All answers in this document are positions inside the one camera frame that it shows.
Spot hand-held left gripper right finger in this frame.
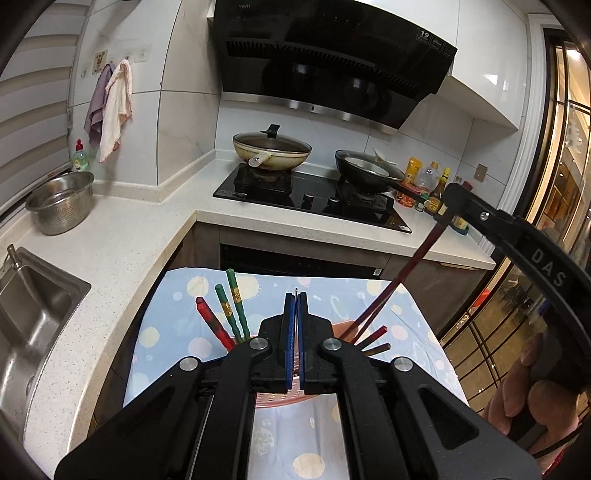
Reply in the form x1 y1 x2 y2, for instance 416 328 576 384
298 291 541 480

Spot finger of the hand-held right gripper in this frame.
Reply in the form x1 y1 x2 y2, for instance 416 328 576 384
445 182 528 246

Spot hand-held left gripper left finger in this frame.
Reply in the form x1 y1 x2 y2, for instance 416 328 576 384
54 291 297 480

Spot green chopstick gold band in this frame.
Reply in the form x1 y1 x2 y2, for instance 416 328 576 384
225 269 251 340
213 284 245 343

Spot thin dark red chopstick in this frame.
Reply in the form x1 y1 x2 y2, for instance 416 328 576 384
344 219 444 340
353 224 446 344

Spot pink perforated utensil basket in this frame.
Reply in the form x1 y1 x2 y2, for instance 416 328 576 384
231 320 370 409

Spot red chopstick black bands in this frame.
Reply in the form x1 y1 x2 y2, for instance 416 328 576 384
202 302 236 349
196 296 230 350

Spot dark maroon patterned chopstick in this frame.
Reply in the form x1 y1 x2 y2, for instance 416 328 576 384
358 325 387 345

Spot person's right hand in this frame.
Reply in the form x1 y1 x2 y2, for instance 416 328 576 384
482 332 550 437

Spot brown sauce bottle yellow cap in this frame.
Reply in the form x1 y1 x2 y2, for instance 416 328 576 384
427 167 451 216

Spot clear plastic bottle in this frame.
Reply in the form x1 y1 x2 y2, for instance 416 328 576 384
417 161 439 191

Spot red seasoning tub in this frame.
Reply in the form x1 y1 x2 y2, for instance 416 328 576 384
394 182 419 208

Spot glass door black grid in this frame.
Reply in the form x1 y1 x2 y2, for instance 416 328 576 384
462 28 591 370

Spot black wok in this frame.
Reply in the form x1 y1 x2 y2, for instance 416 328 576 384
335 148 432 201

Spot black wok pan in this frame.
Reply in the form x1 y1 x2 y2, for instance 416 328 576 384
339 148 403 182

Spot blue dotted tablecloth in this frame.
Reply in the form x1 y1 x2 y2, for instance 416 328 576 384
122 268 472 480

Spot black gas stove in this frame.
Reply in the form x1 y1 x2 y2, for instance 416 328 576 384
212 164 413 235

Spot beige frying pan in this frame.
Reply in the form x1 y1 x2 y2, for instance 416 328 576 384
232 138 312 171

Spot glass lid black knob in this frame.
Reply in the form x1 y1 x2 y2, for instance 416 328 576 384
233 124 311 153

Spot black range hood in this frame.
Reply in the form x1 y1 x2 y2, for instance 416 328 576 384
206 0 459 136

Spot stainless steel sink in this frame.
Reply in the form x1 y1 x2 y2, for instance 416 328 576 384
0 244 92 444

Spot stainless steel colander bowl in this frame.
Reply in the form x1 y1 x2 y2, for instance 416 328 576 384
25 172 95 236

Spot green dish soap bottle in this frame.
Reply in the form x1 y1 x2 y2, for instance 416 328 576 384
71 138 91 174

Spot white hanging towel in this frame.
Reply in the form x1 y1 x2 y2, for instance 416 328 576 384
99 59 134 163

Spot purple hanging towel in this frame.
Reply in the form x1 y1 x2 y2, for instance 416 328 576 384
84 64 116 149

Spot white window blinds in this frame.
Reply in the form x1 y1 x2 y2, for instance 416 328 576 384
0 0 98 217

